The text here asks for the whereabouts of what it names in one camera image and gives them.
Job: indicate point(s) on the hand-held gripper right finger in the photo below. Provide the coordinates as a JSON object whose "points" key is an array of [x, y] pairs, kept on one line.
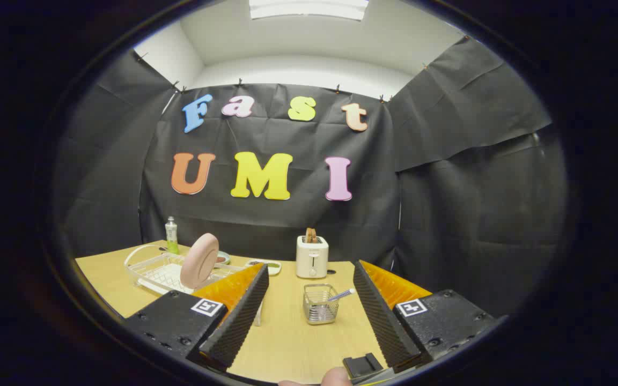
{"points": [[381, 321]]}

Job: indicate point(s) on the white drip tray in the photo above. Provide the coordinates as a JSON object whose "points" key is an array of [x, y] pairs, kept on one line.
{"points": [[167, 279]]}

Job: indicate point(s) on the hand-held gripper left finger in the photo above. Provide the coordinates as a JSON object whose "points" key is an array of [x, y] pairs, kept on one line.
{"points": [[239, 321]]}

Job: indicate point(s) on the ceiling light panel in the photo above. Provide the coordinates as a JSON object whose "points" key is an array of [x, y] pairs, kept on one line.
{"points": [[309, 8]]}

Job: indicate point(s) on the pink plate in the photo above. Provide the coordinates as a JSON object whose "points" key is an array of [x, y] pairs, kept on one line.
{"points": [[200, 261]]}

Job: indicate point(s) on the brown toast slice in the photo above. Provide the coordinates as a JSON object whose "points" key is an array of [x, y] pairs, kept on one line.
{"points": [[311, 235]]}

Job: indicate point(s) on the green liquid bottle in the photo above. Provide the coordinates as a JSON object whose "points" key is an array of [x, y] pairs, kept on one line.
{"points": [[171, 236]]}

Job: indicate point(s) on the black table clamp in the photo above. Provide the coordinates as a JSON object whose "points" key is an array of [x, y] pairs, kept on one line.
{"points": [[361, 366]]}

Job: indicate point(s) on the cream toaster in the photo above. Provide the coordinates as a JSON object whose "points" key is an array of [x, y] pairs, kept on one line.
{"points": [[311, 260]]}

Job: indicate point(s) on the black backdrop cloth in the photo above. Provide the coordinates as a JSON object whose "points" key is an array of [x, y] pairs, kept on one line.
{"points": [[287, 225]]}

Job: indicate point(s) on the teal plate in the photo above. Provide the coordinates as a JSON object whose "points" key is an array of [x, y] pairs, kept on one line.
{"points": [[223, 258]]}

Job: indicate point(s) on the white divided tray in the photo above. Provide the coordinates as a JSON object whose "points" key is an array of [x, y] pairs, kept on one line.
{"points": [[271, 266]]}

